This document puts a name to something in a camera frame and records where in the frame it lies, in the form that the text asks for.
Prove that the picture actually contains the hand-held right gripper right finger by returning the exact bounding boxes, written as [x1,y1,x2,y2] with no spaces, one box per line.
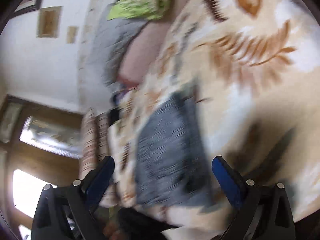
[211,156,297,240]

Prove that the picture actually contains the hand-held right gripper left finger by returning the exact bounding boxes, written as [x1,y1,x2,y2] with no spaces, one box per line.
[30,156,115,240]

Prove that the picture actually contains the blue denim pants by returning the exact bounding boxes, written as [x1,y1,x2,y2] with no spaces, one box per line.
[134,91,213,207]

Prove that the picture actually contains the brown striped floral cushion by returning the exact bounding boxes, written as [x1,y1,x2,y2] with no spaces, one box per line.
[96,112,110,163]
[79,109,98,180]

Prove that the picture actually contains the white pillow with yellow trim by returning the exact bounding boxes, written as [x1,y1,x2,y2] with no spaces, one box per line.
[107,120,125,160]

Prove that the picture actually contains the black cloth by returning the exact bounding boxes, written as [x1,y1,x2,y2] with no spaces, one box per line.
[109,106,120,125]

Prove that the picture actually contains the wooden door with glass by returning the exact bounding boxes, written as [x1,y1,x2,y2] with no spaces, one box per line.
[0,94,84,240]

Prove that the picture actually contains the leaf print blanket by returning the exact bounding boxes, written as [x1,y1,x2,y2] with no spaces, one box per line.
[104,0,320,240]

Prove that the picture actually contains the grey quilted blanket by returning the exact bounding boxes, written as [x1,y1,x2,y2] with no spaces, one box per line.
[86,4,150,90]

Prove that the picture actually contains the pink bolster pillow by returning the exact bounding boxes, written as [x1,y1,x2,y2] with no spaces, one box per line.
[119,0,200,87]

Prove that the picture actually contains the green patterned cloth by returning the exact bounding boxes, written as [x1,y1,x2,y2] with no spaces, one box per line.
[107,0,178,21]

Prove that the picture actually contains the small yellow wall picture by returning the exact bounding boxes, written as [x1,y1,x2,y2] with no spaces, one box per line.
[66,26,78,44]

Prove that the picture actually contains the large yellow wall picture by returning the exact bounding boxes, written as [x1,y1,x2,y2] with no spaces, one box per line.
[37,6,62,38]

